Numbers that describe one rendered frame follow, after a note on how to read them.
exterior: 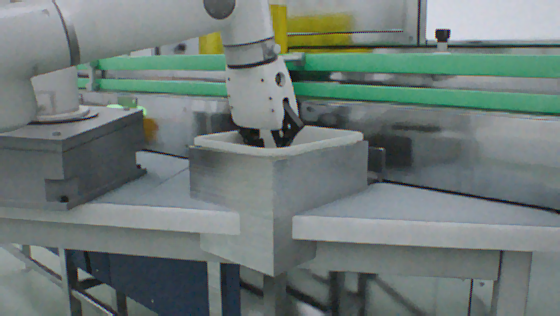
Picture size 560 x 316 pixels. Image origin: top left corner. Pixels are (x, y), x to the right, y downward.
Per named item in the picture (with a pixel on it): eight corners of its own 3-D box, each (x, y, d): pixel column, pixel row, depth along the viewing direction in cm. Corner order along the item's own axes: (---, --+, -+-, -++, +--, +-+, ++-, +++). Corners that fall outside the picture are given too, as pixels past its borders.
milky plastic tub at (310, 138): (368, 186, 81) (370, 132, 80) (273, 218, 65) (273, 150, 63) (286, 171, 93) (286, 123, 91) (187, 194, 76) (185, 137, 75)
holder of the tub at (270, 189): (384, 183, 86) (386, 137, 84) (273, 221, 65) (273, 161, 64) (305, 169, 97) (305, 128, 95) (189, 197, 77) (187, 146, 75)
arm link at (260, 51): (292, 32, 72) (295, 52, 73) (247, 34, 78) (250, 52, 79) (257, 45, 67) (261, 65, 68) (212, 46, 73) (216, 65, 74)
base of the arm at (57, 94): (60, 128, 74) (52, 21, 70) (-18, 125, 75) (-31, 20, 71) (100, 110, 89) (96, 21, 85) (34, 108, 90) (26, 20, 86)
